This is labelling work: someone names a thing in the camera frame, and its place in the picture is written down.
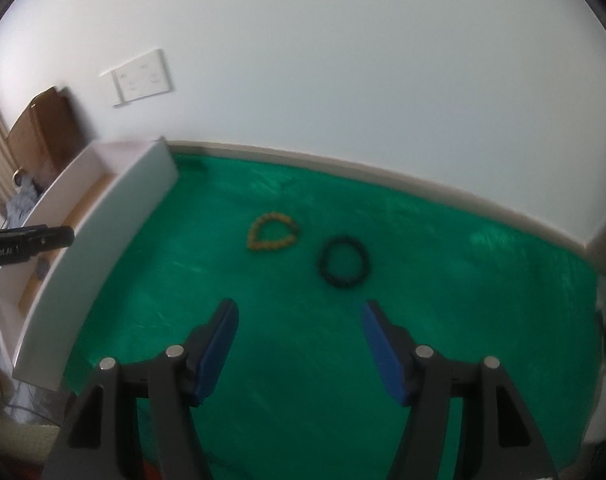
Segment black bead bracelet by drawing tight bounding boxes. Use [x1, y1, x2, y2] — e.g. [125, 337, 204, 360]
[316, 234, 373, 291]

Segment bed with grey bedding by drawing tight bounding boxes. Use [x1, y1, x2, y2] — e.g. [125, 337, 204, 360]
[0, 169, 43, 230]

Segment white wall socket panel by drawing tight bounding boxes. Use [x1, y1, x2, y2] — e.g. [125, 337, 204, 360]
[99, 49, 174, 107]

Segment green velvet cloth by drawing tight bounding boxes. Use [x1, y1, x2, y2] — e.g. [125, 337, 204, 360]
[64, 154, 601, 479]

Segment tan wooden bead bracelet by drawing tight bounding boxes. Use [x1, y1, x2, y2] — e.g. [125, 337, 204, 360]
[246, 212, 300, 253]

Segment white jewelry box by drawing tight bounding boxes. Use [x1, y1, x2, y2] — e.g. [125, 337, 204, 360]
[0, 140, 178, 390]

